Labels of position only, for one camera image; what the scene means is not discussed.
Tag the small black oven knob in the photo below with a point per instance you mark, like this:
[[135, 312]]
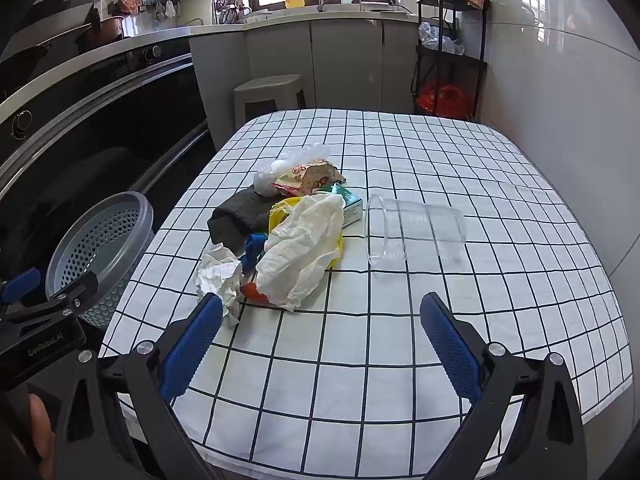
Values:
[[151, 53]]

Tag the blue plastic piece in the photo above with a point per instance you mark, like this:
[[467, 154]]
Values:
[[255, 247]]

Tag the white glove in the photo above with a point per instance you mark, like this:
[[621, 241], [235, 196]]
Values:
[[300, 250]]

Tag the dark grey cloth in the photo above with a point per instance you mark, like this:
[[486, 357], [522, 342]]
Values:
[[235, 212]]

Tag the clear plastic bag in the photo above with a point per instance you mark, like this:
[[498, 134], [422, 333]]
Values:
[[440, 37], [280, 167]]

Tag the yellow plastic wrapper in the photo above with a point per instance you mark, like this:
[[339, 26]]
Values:
[[277, 212]]

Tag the grey kitchen cabinet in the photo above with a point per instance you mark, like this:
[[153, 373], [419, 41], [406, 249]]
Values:
[[345, 60]]

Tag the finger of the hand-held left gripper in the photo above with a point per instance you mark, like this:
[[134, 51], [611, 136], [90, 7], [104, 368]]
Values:
[[20, 282], [70, 302]]

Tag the orange peel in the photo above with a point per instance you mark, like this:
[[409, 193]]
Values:
[[251, 291]]

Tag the white paper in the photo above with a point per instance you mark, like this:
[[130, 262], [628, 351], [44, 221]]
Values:
[[220, 272]]

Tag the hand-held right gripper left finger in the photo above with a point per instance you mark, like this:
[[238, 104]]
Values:
[[195, 345]]

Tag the orange plastic bag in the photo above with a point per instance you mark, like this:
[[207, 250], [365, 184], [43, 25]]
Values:
[[442, 97]]

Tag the clear crumpled plastic bag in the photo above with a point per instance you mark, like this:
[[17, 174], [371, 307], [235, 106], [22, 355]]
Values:
[[440, 37]]

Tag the green white carton box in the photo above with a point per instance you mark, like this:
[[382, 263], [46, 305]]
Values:
[[352, 207]]

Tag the grey plastic stool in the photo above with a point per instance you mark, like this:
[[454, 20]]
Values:
[[270, 85]]

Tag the printed snack wrapper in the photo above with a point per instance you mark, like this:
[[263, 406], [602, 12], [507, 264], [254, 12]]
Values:
[[310, 175]]

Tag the black white checked tablecloth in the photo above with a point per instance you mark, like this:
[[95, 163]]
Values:
[[450, 185]]

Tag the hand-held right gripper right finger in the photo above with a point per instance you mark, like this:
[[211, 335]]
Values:
[[450, 345]]

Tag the copper pot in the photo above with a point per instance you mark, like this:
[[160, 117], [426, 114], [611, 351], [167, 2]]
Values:
[[107, 30]]

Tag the grey perforated basket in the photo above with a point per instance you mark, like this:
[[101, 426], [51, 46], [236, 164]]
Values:
[[100, 240]]

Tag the person's left hand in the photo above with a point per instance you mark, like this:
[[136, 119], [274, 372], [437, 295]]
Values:
[[41, 430]]

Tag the clear plastic cup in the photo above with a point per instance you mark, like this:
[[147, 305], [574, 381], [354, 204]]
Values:
[[425, 230]]

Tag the black built-in oven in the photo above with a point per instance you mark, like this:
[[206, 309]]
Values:
[[100, 125]]

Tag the black metal shelf rack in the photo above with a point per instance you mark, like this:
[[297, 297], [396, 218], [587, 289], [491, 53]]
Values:
[[484, 50]]

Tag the large black oven knob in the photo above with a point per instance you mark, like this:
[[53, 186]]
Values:
[[21, 124]]

